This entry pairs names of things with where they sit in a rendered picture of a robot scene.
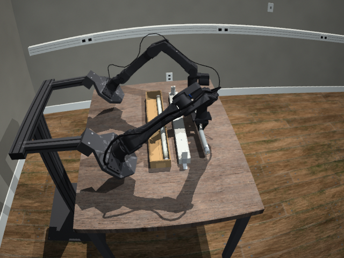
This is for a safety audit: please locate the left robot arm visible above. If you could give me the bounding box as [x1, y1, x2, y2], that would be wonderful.
[102, 39, 209, 99]

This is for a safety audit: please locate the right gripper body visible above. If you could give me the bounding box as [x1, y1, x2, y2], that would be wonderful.
[191, 109, 212, 124]

